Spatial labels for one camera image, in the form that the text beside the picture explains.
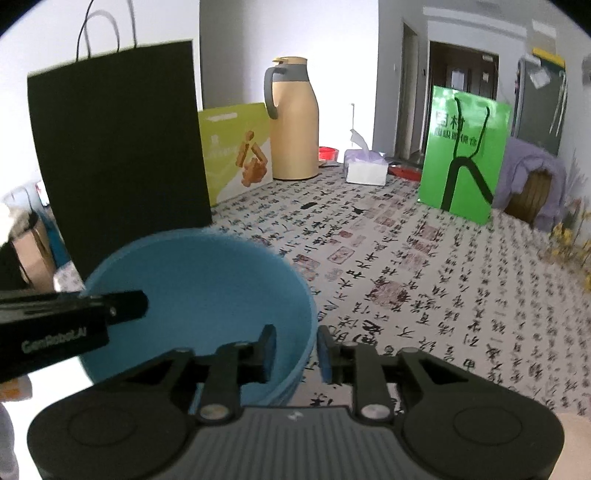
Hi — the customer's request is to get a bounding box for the white tissue box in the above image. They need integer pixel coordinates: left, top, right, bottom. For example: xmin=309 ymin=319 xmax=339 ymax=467
xmin=344 ymin=129 xmax=389 ymax=186

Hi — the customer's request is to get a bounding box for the purple jacket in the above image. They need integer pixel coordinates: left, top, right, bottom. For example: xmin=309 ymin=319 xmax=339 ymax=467
xmin=492 ymin=137 xmax=568 ymax=232

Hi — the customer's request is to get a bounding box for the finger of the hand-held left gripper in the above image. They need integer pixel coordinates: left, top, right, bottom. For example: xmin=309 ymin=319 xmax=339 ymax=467
xmin=0 ymin=290 xmax=148 ymax=325

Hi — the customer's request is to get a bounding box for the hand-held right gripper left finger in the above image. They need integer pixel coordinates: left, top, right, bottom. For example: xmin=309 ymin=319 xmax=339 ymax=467
xmin=122 ymin=324 xmax=278 ymax=423

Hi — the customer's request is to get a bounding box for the yellow box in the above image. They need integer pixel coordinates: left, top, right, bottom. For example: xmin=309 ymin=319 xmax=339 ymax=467
xmin=531 ymin=47 xmax=568 ymax=70

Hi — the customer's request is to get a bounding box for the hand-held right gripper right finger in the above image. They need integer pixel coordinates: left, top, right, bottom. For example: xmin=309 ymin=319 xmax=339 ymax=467
xmin=318 ymin=326 xmax=467 ymax=422

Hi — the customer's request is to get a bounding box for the dried grass bouquet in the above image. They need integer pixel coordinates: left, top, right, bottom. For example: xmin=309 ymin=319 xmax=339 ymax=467
xmin=566 ymin=152 xmax=589 ymax=222

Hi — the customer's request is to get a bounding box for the wooden chair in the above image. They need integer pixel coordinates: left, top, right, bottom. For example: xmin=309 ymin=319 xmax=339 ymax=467
xmin=503 ymin=170 xmax=552 ymax=227

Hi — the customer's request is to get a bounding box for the blue bowl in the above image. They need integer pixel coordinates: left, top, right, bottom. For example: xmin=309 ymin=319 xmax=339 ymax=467
xmin=81 ymin=229 xmax=319 ymax=408

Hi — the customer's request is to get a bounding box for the yellow thermos jug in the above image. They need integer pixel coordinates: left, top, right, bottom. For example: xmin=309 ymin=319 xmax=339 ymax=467
xmin=263 ymin=56 xmax=320 ymax=181

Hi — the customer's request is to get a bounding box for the dark entrance door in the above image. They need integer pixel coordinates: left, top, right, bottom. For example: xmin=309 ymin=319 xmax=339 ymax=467
xmin=427 ymin=41 xmax=500 ymax=100

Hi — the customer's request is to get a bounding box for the yellow flower branch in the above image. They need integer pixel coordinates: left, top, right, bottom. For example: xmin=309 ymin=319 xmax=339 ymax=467
xmin=547 ymin=222 xmax=591 ymax=278

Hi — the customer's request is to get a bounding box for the grey refrigerator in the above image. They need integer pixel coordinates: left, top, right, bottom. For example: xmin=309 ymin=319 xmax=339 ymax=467
xmin=510 ymin=54 xmax=568 ymax=155

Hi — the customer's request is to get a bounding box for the green paper bag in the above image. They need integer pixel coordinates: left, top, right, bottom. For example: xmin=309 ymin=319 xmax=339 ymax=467
xmin=417 ymin=85 xmax=512 ymax=225

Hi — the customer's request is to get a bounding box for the yellow-green snack box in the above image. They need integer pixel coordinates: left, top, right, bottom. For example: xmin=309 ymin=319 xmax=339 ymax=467
xmin=198 ymin=102 xmax=274 ymax=208

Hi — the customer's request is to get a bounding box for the calligraphy printed tablecloth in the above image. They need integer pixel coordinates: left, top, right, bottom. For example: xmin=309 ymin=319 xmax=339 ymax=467
xmin=53 ymin=161 xmax=591 ymax=416

